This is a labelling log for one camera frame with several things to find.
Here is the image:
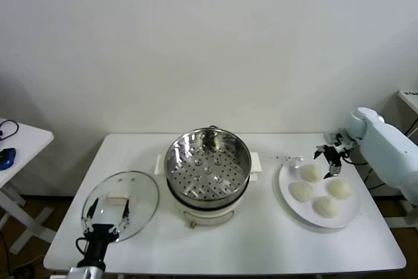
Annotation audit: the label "white table with label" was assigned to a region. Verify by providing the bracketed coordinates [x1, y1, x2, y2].
[397, 89, 418, 113]

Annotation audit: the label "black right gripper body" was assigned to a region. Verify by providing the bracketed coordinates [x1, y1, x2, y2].
[326, 144, 344, 163]

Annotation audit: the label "steel perforated steamer basket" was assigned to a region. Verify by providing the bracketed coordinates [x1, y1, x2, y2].
[153, 128, 264, 202]

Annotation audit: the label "small white side table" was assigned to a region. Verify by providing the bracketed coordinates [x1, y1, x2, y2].
[0, 117, 55, 255]

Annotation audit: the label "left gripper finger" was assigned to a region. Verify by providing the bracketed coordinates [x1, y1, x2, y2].
[81, 197, 99, 234]
[110, 199, 131, 235]

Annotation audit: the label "black hanging cable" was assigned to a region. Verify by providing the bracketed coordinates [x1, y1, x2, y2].
[362, 164, 383, 191]

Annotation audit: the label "blue object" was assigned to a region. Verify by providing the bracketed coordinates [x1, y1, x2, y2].
[0, 148, 16, 171]

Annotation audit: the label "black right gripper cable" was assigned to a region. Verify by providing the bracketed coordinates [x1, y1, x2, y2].
[342, 156, 368, 166]

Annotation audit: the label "black floor cable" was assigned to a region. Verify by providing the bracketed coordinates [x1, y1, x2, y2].
[0, 231, 8, 272]

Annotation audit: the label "round glass pot lid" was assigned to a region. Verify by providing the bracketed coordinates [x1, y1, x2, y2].
[81, 170, 160, 243]

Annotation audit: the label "thin black looped cable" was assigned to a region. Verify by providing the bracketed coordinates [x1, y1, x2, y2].
[0, 119, 19, 141]

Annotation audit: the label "cream electric cooker base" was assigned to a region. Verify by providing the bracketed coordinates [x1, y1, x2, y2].
[166, 172, 259, 230]

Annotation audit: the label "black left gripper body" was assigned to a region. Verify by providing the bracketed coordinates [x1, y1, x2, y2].
[77, 223, 119, 272]

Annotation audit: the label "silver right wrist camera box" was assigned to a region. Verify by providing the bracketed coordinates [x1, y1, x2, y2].
[323, 131, 347, 149]

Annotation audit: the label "large white plate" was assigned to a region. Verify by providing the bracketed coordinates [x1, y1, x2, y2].
[278, 155, 362, 229]

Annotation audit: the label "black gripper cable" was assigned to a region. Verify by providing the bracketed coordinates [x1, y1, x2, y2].
[342, 156, 368, 166]
[74, 237, 89, 259]

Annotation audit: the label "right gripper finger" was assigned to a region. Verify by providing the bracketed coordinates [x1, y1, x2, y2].
[323, 160, 342, 180]
[313, 144, 328, 160]

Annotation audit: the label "white steamed baozi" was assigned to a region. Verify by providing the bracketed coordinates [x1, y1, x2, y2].
[289, 181, 315, 202]
[300, 163, 323, 182]
[313, 195, 340, 218]
[327, 179, 353, 200]

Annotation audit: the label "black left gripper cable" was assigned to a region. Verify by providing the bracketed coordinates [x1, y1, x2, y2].
[74, 237, 89, 259]

